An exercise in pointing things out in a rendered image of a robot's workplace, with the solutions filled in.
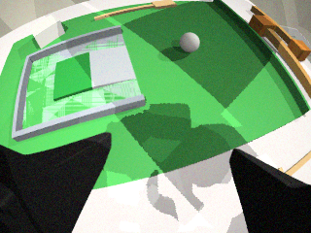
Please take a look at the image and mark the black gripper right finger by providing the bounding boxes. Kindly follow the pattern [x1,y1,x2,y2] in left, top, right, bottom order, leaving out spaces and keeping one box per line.
[229,149,311,233]

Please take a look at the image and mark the green putting mat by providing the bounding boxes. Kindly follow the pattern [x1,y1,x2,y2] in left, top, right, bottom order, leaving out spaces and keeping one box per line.
[0,1,302,190]

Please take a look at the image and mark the wooden mallet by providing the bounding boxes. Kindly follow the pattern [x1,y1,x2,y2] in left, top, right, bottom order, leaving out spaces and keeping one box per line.
[252,5,311,62]
[249,15,311,98]

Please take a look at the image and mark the grey ball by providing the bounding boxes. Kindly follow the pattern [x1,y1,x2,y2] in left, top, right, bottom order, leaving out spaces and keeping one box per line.
[179,32,199,53]

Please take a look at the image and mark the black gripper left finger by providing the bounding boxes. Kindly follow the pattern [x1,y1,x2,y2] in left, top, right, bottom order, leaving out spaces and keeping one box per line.
[0,132,113,233]

